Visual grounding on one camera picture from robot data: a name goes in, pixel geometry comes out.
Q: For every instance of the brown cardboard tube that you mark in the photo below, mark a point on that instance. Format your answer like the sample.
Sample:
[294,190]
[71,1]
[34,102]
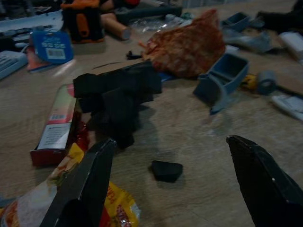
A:
[116,27]

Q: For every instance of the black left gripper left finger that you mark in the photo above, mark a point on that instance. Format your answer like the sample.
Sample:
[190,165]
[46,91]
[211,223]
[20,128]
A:
[82,184]

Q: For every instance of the small black foam piece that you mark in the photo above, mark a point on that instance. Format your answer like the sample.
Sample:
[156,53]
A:
[166,170]

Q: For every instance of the white paper packet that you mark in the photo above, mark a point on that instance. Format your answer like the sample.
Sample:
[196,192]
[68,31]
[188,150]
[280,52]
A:
[287,105]

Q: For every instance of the yellow black small object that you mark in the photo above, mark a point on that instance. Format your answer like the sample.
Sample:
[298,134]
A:
[249,81]

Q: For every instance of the blue grey plastic holder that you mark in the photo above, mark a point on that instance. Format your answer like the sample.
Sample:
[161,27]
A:
[222,80]

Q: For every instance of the blue blister pack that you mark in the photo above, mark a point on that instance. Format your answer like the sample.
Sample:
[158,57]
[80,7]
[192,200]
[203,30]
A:
[53,46]

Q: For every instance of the dark long tube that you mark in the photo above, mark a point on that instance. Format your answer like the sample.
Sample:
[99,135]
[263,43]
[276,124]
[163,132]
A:
[149,11]

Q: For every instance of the white box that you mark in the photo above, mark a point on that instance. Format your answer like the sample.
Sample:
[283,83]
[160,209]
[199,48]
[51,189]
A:
[292,45]

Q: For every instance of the grey crumpled cloth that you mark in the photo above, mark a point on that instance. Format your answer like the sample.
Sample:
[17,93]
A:
[251,41]

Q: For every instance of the crumpled black foam pieces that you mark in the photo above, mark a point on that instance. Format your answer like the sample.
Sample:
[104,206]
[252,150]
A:
[120,99]

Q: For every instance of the small black clip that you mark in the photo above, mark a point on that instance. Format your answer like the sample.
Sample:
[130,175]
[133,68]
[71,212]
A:
[133,55]

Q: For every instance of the grey tape roll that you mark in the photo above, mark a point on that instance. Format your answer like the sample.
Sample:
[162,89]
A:
[267,81]

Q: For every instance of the red cardboard box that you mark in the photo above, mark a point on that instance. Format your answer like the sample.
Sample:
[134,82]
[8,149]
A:
[56,125]

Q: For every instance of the small blue grey tray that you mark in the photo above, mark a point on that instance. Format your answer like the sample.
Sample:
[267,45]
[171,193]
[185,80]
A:
[235,21]

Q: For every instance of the orange red crumpled bag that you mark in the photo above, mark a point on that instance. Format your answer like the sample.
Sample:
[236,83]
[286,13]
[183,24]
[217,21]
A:
[187,47]

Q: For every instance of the orange black bag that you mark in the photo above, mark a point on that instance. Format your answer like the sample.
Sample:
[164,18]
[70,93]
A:
[82,21]

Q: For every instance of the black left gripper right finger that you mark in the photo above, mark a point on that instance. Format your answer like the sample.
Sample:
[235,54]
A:
[262,179]

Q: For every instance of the yellow red snack bag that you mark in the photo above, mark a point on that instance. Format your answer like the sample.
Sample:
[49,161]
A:
[71,189]

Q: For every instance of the white keyboard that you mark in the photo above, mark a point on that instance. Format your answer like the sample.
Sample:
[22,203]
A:
[9,62]

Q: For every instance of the clear plastic wrapper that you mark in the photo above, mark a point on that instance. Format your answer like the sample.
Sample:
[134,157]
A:
[151,23]

